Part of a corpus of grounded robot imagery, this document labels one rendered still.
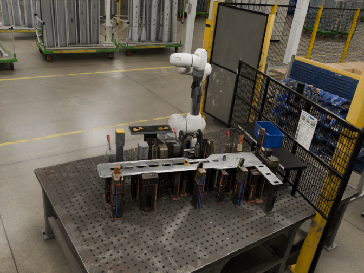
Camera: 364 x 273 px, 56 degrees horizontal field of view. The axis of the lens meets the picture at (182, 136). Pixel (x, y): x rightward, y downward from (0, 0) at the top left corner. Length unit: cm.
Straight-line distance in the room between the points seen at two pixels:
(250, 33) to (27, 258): 394
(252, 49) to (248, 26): 33
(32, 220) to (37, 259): 53
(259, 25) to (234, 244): 333
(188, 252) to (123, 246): 45
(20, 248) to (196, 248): 175
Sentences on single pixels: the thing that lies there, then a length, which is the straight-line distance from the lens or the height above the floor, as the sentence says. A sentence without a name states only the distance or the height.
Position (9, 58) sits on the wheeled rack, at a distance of 842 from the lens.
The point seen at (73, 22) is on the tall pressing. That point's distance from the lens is 968.
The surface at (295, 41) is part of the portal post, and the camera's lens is 729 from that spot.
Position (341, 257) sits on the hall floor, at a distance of 400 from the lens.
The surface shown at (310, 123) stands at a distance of 308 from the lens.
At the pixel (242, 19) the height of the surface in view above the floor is 184.
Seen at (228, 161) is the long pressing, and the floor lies 100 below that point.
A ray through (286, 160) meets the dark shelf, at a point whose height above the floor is 103.
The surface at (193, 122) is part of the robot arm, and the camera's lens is 352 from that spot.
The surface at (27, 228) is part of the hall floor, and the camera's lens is 379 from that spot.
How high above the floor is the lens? 244
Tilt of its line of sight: 26 degrees down
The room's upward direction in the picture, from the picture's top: 7 degrees clockwise
